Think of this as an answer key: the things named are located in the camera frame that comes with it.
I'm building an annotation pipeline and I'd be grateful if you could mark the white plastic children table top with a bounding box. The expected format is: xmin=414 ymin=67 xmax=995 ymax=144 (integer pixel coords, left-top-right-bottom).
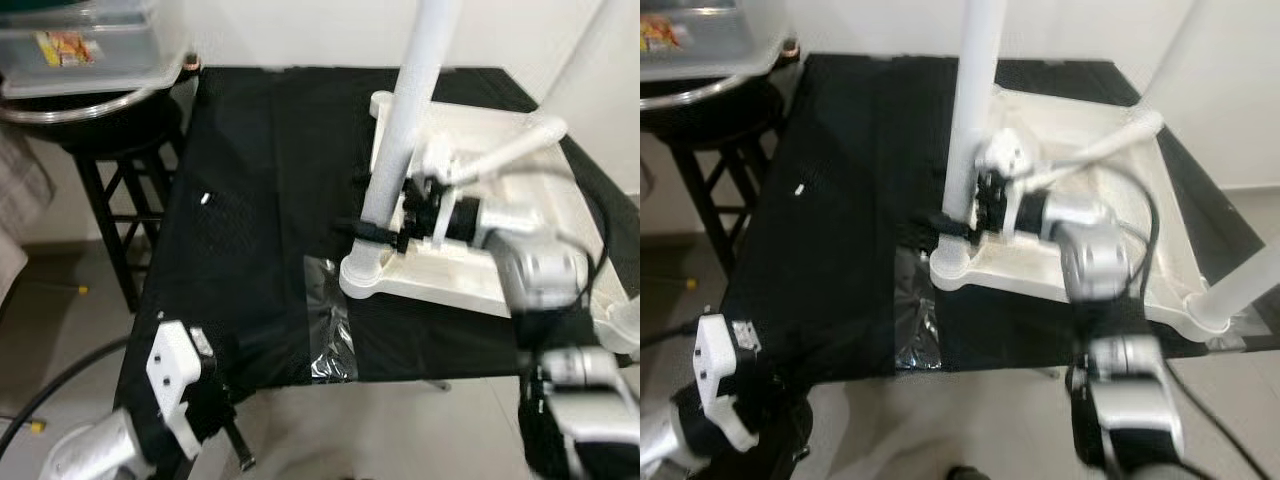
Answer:
xmin=340 ymin=90 xmax=640 ymax=351
xmin=930 ymin=85 xmax=1251 ymax=341

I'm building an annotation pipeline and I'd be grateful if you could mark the black stool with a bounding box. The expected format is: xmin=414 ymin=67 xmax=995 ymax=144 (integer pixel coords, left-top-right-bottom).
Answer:
xmin=75 ymin=145 xmax=186 ymax=311
xmin=670 ymin=120 xmax=781 ymax=276

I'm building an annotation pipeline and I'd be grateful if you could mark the black table cloth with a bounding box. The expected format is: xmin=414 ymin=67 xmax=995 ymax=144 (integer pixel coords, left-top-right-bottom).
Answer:
xmin=715 ymin=50 xmax=1280 ymax=386
xmin=115 ymin=65 xmax=640 ymax=421

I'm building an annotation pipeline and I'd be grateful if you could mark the white plastic table leg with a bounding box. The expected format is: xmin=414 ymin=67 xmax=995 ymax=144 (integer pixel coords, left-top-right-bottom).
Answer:
xmin=450 ymin=115 xmax=569 ymax=186
xmin=1185 ymin=245 xmax=1280 ymax=336
xmin=545 ymin=0 xmax=613 ymax=111
xmin=945 ymin=0 xmax=1009 ymax=256
xmin=1025 ymin=108 xmax=1166 ymax=191
xmin=358 ymin=0 xmax=463 ymax=271
xmin=1140 ymin=0 xmax=1226 ymax=111

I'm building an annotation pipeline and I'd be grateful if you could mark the beige woven mat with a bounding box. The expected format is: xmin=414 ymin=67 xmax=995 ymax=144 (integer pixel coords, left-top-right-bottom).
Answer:
xmin=0 ymin=130 xmax=56 ymax=301

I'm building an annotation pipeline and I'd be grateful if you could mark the translucent plastic storage container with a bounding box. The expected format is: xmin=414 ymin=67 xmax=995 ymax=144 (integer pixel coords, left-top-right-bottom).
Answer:
xmin=0 ymin=0 xmax=196 ymax=99
xmin=640 ymin=0 xmax=796 ymax=81

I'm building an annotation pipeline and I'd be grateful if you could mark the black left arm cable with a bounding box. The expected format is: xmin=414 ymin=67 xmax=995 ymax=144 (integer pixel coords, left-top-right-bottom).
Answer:
xmin=0 ymin=335 xmax=131 ymax=456
xmin=640 ymin=318 xmax=701 ymax=351

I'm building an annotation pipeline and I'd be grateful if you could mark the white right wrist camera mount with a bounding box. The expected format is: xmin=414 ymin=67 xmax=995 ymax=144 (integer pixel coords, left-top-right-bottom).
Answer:
xmin=985 ymin=130 xmax=1041 ymax=236
xmin=420 ymin=135 xmax=463 ymax=246

